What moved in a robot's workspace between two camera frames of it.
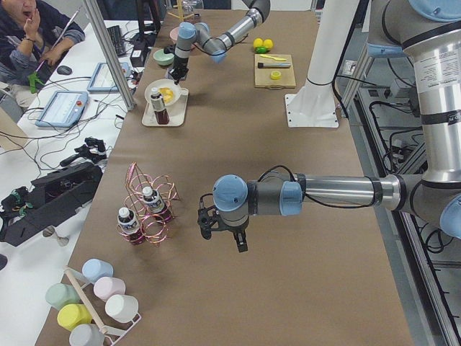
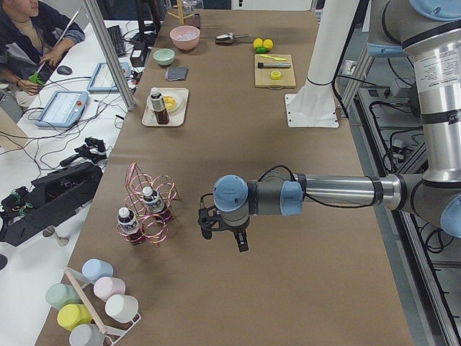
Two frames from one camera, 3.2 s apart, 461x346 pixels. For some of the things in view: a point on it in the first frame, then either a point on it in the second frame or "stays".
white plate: [163, 83] to [171, 102]
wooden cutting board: [263, 78] stays
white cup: [121, 308] stays
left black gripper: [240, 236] stays
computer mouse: [64, 70] stays
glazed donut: [167, 94] to [169, 102]
